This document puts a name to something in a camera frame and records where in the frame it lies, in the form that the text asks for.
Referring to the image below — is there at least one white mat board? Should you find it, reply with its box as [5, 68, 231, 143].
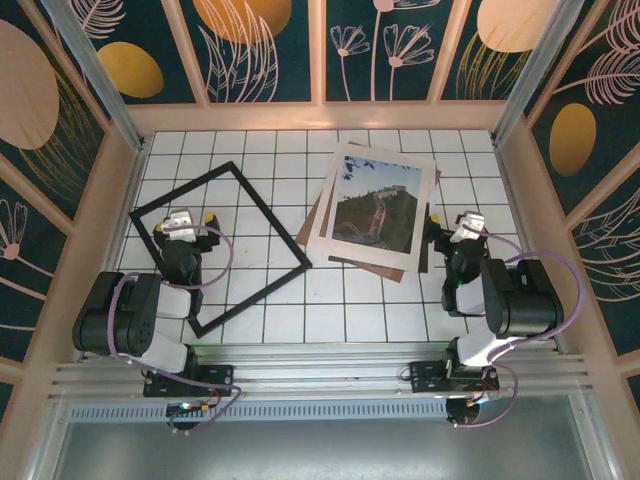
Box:
[305, 144, 437, 274]

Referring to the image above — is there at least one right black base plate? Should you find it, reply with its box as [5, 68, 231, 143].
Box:
[408, 360, 500, 396]

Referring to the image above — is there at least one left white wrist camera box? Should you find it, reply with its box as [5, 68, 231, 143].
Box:
[167, 209, 197, 244]

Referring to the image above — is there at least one black picture frame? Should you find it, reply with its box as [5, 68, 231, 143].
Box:
[128, 161, 312, 339]

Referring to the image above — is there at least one purple cable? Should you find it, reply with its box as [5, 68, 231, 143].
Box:
[452, 224, 586, 430]
[108, 224, 246, 436]

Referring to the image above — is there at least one grey slotted cable duct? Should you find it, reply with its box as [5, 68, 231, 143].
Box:
[67, 399, 451, 422]

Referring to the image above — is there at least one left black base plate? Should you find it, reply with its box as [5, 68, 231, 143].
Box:
[143, 364, 235, 399]

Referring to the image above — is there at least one aluminium corner post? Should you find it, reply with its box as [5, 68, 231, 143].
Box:
[491, 0, 585, 146]
[42, 0, 147, 152]

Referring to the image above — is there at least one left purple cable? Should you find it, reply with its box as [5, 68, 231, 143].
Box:
[108, 224, 246, 436]

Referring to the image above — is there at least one aluminium mounting rail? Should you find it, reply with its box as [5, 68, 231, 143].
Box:
[49, 342, 594, 401]

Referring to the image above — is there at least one brown backing board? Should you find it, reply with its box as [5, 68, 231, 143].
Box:
[294, 167, 444, 284]

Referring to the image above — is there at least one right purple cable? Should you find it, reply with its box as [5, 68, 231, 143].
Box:
[452, 224, 586, 430]

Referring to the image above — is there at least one aluminium side rail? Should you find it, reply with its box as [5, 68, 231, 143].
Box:
[74, 139, 151, 364]
[492, 137, 569, 354]

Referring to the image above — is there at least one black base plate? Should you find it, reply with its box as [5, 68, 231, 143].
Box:
[143, 364, 235, 399]
[408, 360, 500, 396]

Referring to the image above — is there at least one grey metal sheet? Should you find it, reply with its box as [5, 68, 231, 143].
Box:
[29, 418, 616, 480]

